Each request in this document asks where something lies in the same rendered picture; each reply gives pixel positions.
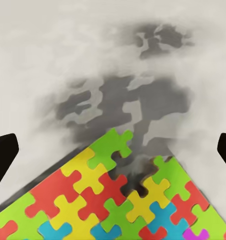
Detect jigsaw puzzle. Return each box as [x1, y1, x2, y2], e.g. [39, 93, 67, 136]
[0, 128, 226, 240]

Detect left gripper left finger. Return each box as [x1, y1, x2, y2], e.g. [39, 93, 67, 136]
[0, 133, 19, 182]

